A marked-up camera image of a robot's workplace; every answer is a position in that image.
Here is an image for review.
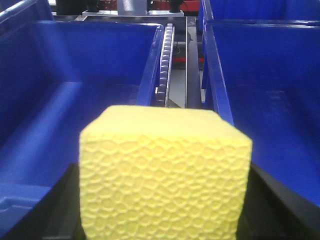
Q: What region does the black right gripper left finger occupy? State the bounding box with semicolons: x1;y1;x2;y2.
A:
2;163;84;240

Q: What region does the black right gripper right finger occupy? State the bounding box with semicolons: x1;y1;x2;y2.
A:
236;163;320;240

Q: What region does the yellow foam block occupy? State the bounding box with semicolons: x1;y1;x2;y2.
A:
79;105;252;240

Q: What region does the blue plastic bin left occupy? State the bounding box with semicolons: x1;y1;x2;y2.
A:
0;20;164;240

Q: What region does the blue plastic bin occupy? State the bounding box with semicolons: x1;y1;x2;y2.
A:
0;20;164;240
199;0;320;205

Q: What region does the blue plastic bin right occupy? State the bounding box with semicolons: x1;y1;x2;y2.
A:
199;0;320;205

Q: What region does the roller conveyor rail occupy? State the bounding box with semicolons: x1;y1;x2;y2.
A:
154;23;175;107

